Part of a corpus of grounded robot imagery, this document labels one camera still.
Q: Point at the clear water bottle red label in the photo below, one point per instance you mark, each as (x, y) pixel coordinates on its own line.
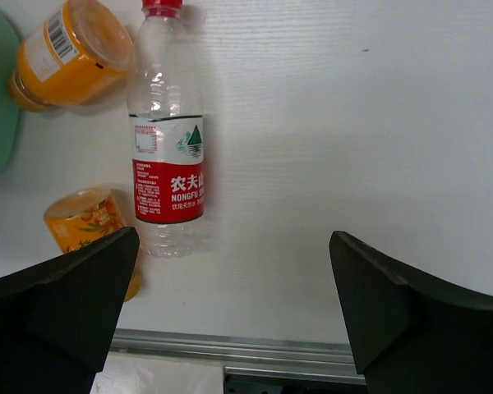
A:
(165, 111)

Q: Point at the orange juice bottle fruit label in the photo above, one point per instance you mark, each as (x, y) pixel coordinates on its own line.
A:
(83, 217)

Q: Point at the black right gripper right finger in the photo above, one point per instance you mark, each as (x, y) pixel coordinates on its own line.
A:
(409, 331)

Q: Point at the orange juice bottle white label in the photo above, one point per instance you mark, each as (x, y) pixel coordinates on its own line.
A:
(73, 56)

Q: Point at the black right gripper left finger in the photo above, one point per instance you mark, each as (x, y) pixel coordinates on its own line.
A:
(58, 317)

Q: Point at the aluminium table edge rail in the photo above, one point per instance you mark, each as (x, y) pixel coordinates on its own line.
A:
(264, 358)

